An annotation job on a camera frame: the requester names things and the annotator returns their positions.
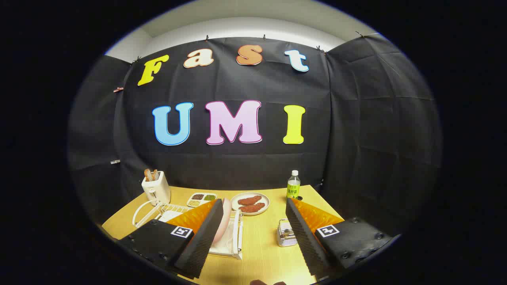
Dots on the black backdrop cloth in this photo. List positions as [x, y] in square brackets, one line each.
[245, 162]

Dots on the toasted bread slice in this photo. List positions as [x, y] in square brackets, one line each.
[155, 174]
[147, 175]

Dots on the white toaster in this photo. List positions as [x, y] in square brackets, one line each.
[157, 192]

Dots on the brown meat piece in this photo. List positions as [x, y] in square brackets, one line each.
[252, 207]
[249, 200]

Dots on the white divided seasoning dish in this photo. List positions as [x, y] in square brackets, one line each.
[202, 199]

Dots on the white drain tray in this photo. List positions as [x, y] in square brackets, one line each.
[225, 243]

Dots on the pink plate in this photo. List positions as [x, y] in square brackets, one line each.
[226, 213]

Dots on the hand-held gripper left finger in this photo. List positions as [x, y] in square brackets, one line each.
[200, 245]

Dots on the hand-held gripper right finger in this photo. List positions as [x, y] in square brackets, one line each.
[305, 245]

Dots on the green label drink bottle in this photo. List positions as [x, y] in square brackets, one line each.
[293, 190]

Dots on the beige plate with meat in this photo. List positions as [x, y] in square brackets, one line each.
[264, 200]

